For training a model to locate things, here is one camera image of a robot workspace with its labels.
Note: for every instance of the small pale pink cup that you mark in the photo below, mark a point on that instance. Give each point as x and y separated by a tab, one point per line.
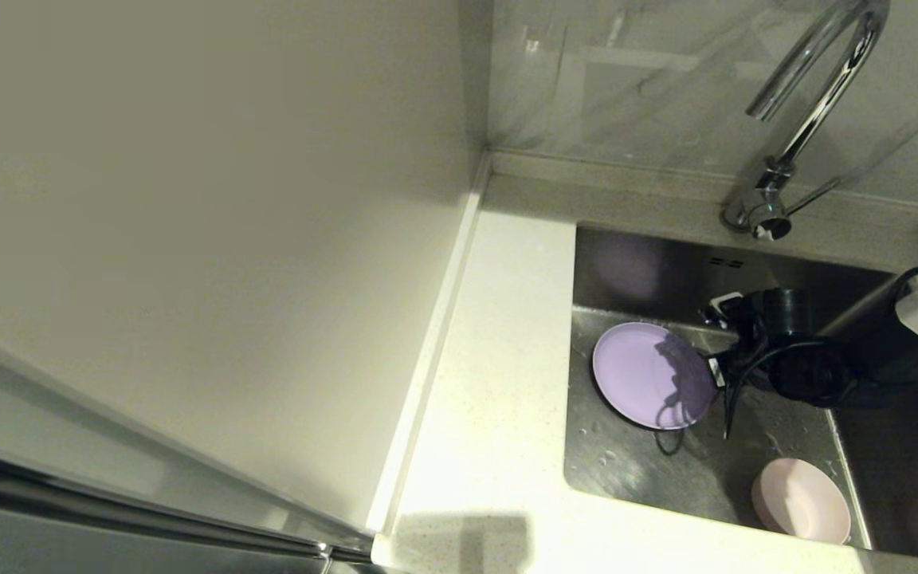
802	501

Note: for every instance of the tall beige cabinet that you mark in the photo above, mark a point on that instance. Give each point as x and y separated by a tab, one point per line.
188	239

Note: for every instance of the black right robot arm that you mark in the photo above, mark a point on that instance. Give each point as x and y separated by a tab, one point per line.
810	375

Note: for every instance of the chrome gooseneck faucet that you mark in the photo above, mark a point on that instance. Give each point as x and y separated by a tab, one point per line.
814	118

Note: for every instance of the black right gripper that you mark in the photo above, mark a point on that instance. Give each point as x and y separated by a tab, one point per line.
786	315

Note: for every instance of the lavender plastic plate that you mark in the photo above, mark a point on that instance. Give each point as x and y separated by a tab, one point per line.
634	375

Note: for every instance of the stainless steel sink basin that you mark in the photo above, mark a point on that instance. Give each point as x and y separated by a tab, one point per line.
650	470

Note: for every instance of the stone backsplash upstand strip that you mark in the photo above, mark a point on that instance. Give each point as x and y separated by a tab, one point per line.
626	174

